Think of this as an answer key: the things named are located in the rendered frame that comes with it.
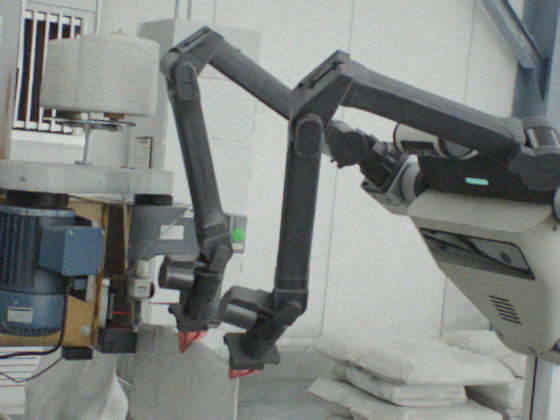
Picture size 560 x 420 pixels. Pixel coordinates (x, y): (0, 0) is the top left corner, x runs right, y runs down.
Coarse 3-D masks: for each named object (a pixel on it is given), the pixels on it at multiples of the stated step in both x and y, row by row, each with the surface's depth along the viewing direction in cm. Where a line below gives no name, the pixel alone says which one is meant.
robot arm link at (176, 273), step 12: (216, 252) 226; (228, 252) 226; (168, 264) 226; (180, 264) 227; (192, 264) 227; (204, 264) 228; (216, 264) 227; (168, 276) 226; (180, 276) 227; (192, 276) 228; (168, 288) 228; (180, 288) 228
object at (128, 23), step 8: (104, 0) 554; (112, 0) 555; (104, 8) 554; (112, 8) 555; (120, 8) 557; (128, 8) 560; (104, 16) 554; (112, 16) 555; (120, 16) 557; (128, 16) 561; (136, 16) 567; (104, 24) 555; (112, 24) 556; (120, 24) 558; (128, 24) 562; (136, 24) 570; (104, 32) 555; (112, 32) 556; (128, 32) 562
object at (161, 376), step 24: (144, 336) 251; (168, 336) 244; (144, 360) 251; (168, 360) 243; (192, 360) 235; (216, 360) 219; (144, 384) 252; (168, 384) 243; (192, 384) 233; (216, 384) 218; (144, 408) 252; (168, 408) 242; (192, 408) 232; (216, 408) 217
